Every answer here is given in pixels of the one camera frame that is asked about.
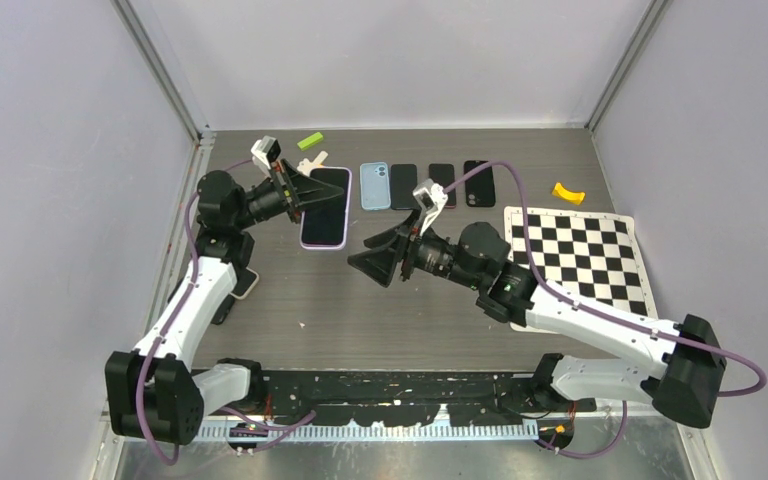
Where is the checkerboard mat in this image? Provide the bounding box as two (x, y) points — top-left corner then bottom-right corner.
(503, 206), (658, 317)

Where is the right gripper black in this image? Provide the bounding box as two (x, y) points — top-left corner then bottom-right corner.
(349, 205), (484, 290)

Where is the yellow curved block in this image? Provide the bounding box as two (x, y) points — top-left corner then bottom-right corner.
(552, 182), (586, 206)

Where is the green lego brick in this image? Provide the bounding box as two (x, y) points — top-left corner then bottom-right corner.
(297, 132), (324, 151)

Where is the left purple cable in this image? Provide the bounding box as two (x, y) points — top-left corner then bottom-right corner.
(134, 158), (256, 466)

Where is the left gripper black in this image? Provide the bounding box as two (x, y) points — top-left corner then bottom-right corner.
(233, 160), (344, 231)

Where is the black phone near left edge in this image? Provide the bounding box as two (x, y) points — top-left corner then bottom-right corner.
(211, 295), (236, 325)

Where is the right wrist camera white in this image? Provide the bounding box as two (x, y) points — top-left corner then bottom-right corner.
(412, 179), (448, 236)

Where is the purple phone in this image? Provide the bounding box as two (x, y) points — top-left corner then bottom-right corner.
(428, 163), (457, 209)

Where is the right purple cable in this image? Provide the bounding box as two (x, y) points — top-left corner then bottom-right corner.
(443, 160), (768, 460)

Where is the purple cable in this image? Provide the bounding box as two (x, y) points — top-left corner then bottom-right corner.
(443, 160), (768, 460)
(134, 158), (256, 466)

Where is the black phone with dark frame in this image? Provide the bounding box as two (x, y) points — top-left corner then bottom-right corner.
(389, 164), (418, 210)

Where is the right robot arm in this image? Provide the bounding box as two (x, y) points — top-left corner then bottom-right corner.
(348, 222), (727, 429)

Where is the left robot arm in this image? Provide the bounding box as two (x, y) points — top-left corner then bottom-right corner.
(104, 159), (345, 446)

